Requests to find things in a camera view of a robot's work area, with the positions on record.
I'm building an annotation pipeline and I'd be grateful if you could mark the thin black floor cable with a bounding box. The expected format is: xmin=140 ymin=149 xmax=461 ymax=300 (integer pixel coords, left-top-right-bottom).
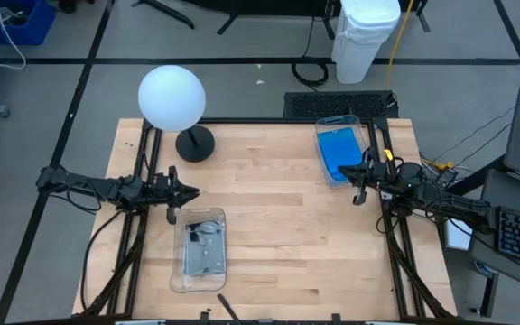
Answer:
xmin=440 ymin=106 xmax=517 ymax=172

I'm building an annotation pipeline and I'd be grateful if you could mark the black aluminium table frame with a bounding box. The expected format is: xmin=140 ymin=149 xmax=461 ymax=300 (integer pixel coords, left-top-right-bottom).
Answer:
xmin=72 ymin=117 xmax=458 ymax=322

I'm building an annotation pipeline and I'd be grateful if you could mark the grey desk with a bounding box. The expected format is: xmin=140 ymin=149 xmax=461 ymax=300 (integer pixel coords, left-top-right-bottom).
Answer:
xmin=467 ymin=169 xmax=520 ymax=297

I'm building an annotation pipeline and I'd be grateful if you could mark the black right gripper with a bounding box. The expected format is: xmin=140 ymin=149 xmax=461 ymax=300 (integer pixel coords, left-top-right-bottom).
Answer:
xmin=337 ymin=157 xmax=395 ymax=207

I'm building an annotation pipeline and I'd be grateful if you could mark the black coiled floor cable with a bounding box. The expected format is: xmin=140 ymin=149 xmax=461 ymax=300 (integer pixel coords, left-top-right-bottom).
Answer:
xmin=291 ymin=16 xmax=330 ymax=88

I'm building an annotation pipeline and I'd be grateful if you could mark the black perforated metal box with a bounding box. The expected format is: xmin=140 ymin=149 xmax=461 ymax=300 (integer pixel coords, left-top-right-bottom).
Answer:
xmin=283 ymin=90 xmax=400 ymax=120

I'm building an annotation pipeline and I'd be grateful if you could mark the small black controller box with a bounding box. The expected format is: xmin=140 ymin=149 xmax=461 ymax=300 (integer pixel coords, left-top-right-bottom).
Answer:
xmin=435 ymin=167 xmax=460 ymax=187

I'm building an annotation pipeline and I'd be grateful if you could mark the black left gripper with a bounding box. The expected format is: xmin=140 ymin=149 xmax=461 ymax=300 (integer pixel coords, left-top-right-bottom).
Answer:
xmin=153 ymin=165 xmax=200 ymax=226

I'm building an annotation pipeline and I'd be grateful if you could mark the long yellow cable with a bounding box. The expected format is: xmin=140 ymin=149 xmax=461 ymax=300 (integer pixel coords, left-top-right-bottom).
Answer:
xmin=385 ymin=0 xmax=418 ymax=91

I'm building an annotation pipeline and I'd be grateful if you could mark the black left base cable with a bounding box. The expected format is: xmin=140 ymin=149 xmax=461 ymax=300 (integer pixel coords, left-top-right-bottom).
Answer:
xmin=80 ymin=209 xmax=126 ymax=313

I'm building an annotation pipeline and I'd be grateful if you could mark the blue jewel case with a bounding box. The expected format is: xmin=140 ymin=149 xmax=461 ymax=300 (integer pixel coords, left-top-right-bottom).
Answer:
xmin=317 ymin=126 xmax=366 ymax=178
xmin=330 ymin=173 xmax=364 ymax=183

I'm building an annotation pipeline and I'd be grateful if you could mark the clear plastic bin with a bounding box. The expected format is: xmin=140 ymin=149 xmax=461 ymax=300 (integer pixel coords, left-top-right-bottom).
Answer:
xmin=169 ymin=207 xmax=228 ymax=293
xmin=314 ymin=114 xmax=378 ymax=190

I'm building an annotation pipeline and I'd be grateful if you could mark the white paper sheet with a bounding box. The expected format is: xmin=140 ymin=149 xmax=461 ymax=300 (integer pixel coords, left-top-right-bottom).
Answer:
xmin=443 ymin=216 xmax=474 ymax=252

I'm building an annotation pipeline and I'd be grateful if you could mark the short yellow cable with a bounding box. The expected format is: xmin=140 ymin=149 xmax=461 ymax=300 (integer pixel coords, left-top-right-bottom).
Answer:
xmin=422 ymin=157 xmax=458 ymax=172

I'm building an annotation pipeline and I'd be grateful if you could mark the white globe lamp black base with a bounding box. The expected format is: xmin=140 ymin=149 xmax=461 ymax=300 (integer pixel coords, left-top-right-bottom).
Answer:
xmin=137 ymin=64 xmax=217 ymax=164

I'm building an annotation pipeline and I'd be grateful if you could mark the black strap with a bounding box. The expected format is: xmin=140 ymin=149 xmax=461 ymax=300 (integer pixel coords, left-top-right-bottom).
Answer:
xmin=216 ymin=292 xmax=244 ymax=324

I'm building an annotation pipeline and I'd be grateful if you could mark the blue storage crate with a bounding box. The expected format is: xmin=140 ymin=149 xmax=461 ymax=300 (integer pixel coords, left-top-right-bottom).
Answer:
xmin=0 ymin=0 xmax=58 ymax=47

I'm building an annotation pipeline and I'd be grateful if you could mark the white trash bin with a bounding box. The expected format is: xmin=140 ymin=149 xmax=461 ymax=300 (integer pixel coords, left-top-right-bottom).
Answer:
xmin=330 ymin=0 xmax=403 ymax=86

